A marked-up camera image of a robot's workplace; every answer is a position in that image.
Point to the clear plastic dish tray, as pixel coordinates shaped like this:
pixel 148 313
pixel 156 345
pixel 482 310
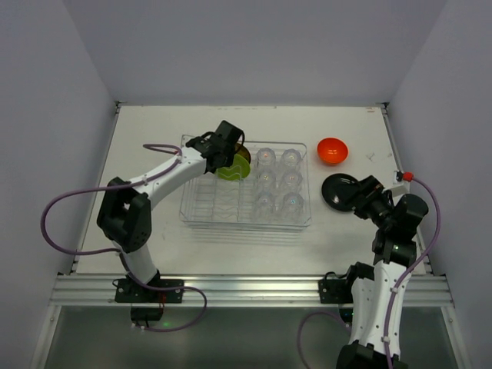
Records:
pixel 249 193

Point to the clear glass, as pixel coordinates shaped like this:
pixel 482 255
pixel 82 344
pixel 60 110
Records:
pixel 291 181
pixel 265 180
pixel 291 159
pixel 265 159
pixel 291 208
pixel 264 207

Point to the clear glass back left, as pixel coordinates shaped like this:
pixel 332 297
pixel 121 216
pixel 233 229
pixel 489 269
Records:
pixel 265 159

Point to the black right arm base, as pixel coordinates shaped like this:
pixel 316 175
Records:
pixel 336 288

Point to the orange plastic bowl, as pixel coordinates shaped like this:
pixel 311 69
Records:
pixel 332 151

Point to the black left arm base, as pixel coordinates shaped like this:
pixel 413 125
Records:
pixel 147 304

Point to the clear glass middle left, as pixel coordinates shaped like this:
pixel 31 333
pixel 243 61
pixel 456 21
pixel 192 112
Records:
pixel 265 180

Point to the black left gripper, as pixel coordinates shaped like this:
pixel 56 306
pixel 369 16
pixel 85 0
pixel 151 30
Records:
pixel 224 154

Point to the brown patterned plate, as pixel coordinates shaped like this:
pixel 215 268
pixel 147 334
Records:
pixel 243 152

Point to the clear glass middle right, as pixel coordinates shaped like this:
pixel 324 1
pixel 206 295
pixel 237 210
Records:
pixel 291 181

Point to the clear glass front left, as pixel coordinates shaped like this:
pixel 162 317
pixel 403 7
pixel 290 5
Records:
pixel 264 207

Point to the clear glass back right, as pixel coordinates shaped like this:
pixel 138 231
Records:
pixel 291 159

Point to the lime green plate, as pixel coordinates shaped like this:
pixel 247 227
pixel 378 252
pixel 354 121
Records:
pixel 239 169

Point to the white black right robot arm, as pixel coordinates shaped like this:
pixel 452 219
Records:
pixel 378 289

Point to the clear glass front right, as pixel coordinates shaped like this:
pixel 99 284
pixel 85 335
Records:
pixel 291 208

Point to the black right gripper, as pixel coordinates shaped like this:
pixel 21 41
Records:
pixel 359 193

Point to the aluminium mounting rail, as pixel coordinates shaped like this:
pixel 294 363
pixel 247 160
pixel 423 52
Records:
pixel 241 291

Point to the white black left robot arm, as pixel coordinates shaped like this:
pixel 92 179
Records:
pixel 125 215

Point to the black plate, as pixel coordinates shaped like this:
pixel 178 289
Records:
pixel 332 191

